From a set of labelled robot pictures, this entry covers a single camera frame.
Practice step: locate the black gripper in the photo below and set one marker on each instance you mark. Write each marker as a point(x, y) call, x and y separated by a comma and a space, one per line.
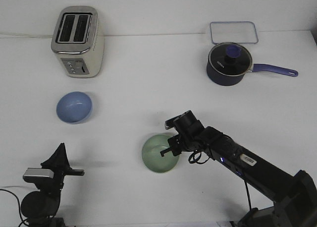
point(186, 139)
point(60, 170)

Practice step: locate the green bowl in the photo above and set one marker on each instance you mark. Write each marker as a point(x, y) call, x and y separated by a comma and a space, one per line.
point(151, 155)

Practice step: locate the blue bowl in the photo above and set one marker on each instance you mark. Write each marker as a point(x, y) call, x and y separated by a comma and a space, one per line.
point(74, 107)

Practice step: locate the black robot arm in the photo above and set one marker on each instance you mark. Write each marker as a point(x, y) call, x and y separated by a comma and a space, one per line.
point(294, 197)
point(40, 207)

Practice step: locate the dark blue saucepan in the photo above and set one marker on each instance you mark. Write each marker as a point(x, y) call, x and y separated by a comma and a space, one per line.
point(229, 80)

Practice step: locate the glass pot lid blue knob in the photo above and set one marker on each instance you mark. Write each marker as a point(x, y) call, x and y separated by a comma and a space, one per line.
point(230, 58)

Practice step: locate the cream and steel toaster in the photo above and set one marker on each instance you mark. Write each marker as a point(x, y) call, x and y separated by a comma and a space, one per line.
point(77, 41)

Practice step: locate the clear rectangular container lid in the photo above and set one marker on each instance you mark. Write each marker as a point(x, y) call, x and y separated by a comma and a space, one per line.
point(241, 32)

